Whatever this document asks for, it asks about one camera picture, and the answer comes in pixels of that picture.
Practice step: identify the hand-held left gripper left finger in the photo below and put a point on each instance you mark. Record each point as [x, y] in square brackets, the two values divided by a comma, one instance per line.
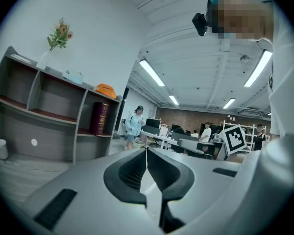
[117, 180]

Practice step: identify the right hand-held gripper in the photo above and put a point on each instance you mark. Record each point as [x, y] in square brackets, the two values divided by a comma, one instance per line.
[234, 139]

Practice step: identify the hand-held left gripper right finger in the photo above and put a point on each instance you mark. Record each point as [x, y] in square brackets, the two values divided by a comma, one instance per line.
[176, 180]

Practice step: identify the dark maroon book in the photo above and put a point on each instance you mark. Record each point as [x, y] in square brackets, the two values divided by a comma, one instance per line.
[99, 119]

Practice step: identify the grey wooden shelf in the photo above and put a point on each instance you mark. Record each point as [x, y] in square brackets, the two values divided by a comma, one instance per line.
[54, 131]

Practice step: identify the white metal rack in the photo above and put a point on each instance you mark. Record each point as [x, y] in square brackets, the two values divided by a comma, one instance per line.
[250, 128]

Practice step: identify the ceiling air conditioner unit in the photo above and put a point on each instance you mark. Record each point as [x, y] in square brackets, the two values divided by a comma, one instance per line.
[250, 111]

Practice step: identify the long ceiling light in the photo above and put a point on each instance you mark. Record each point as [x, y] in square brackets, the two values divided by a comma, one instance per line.
[258, 68]
[174, 100]
[229, 103]
[151, 72]

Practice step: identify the white office desk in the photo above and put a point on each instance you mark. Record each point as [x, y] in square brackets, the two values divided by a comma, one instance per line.
[159, 138]

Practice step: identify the person's white shirt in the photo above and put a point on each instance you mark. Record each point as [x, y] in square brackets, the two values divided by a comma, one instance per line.
[284, 106]

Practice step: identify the black computer monitor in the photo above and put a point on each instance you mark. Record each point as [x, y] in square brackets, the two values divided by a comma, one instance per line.
[153, 123]

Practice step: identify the round ceiling smoke detector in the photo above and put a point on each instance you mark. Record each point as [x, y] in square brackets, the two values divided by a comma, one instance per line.
[244, 58]

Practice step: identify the orange bag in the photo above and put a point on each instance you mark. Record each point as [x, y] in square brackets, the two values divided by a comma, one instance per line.
[106, 91]

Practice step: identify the white round sticker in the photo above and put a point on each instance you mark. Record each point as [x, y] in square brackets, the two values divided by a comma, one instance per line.
[34, 142]

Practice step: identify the light blue tissue box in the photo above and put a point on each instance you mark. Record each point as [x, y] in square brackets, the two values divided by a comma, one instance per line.
[72, 77]

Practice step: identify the white cylindrical bin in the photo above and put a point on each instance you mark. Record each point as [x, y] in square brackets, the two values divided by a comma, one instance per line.
[2, 149]

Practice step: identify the person's head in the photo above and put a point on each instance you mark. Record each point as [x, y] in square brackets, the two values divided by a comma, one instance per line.
[242, 16]

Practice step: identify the clear glass vase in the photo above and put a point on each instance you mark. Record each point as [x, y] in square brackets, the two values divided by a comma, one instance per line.
[43, 60]

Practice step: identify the artificial flower bouquet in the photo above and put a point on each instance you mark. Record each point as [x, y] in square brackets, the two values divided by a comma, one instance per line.
[60, 35]

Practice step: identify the white paper sheets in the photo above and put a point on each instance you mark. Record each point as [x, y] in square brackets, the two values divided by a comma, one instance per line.
[20, 58]

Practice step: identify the black head camera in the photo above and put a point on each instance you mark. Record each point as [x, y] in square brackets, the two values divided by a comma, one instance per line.
[200, 23]

